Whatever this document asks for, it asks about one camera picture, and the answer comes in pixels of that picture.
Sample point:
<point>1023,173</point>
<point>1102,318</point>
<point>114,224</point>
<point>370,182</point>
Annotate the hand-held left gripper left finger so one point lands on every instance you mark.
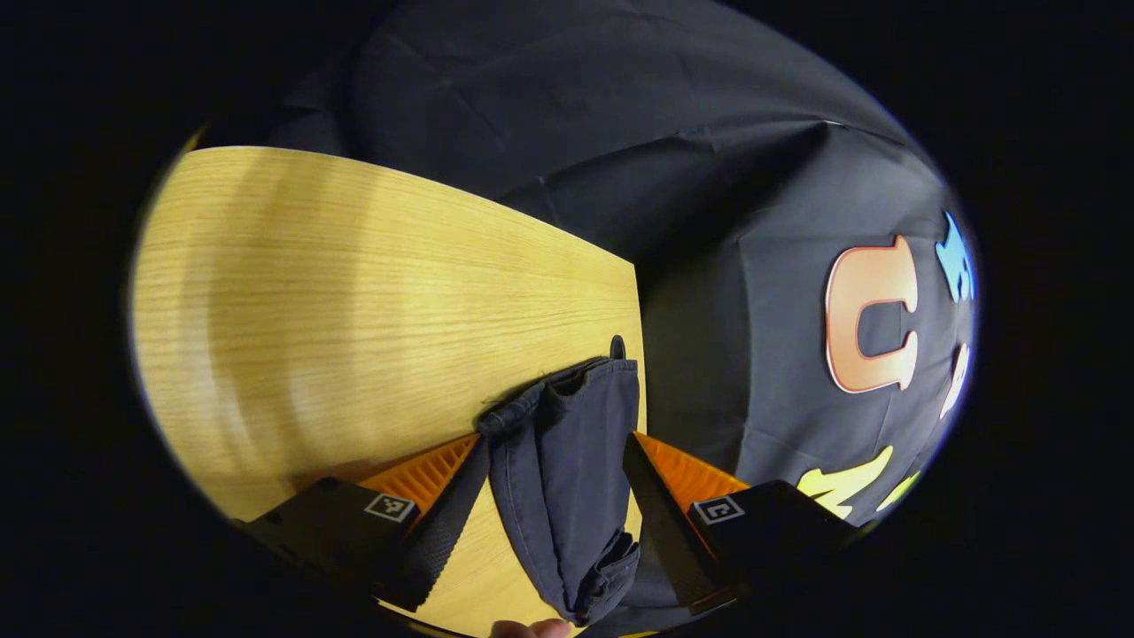
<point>443,523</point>

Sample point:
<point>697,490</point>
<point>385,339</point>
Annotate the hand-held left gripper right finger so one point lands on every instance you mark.
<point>660,523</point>

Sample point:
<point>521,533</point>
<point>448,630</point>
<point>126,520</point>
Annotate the black jeans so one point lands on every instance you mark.
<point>567,461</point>

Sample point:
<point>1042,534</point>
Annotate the black backdrop cloth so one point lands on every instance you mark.
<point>709,221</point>

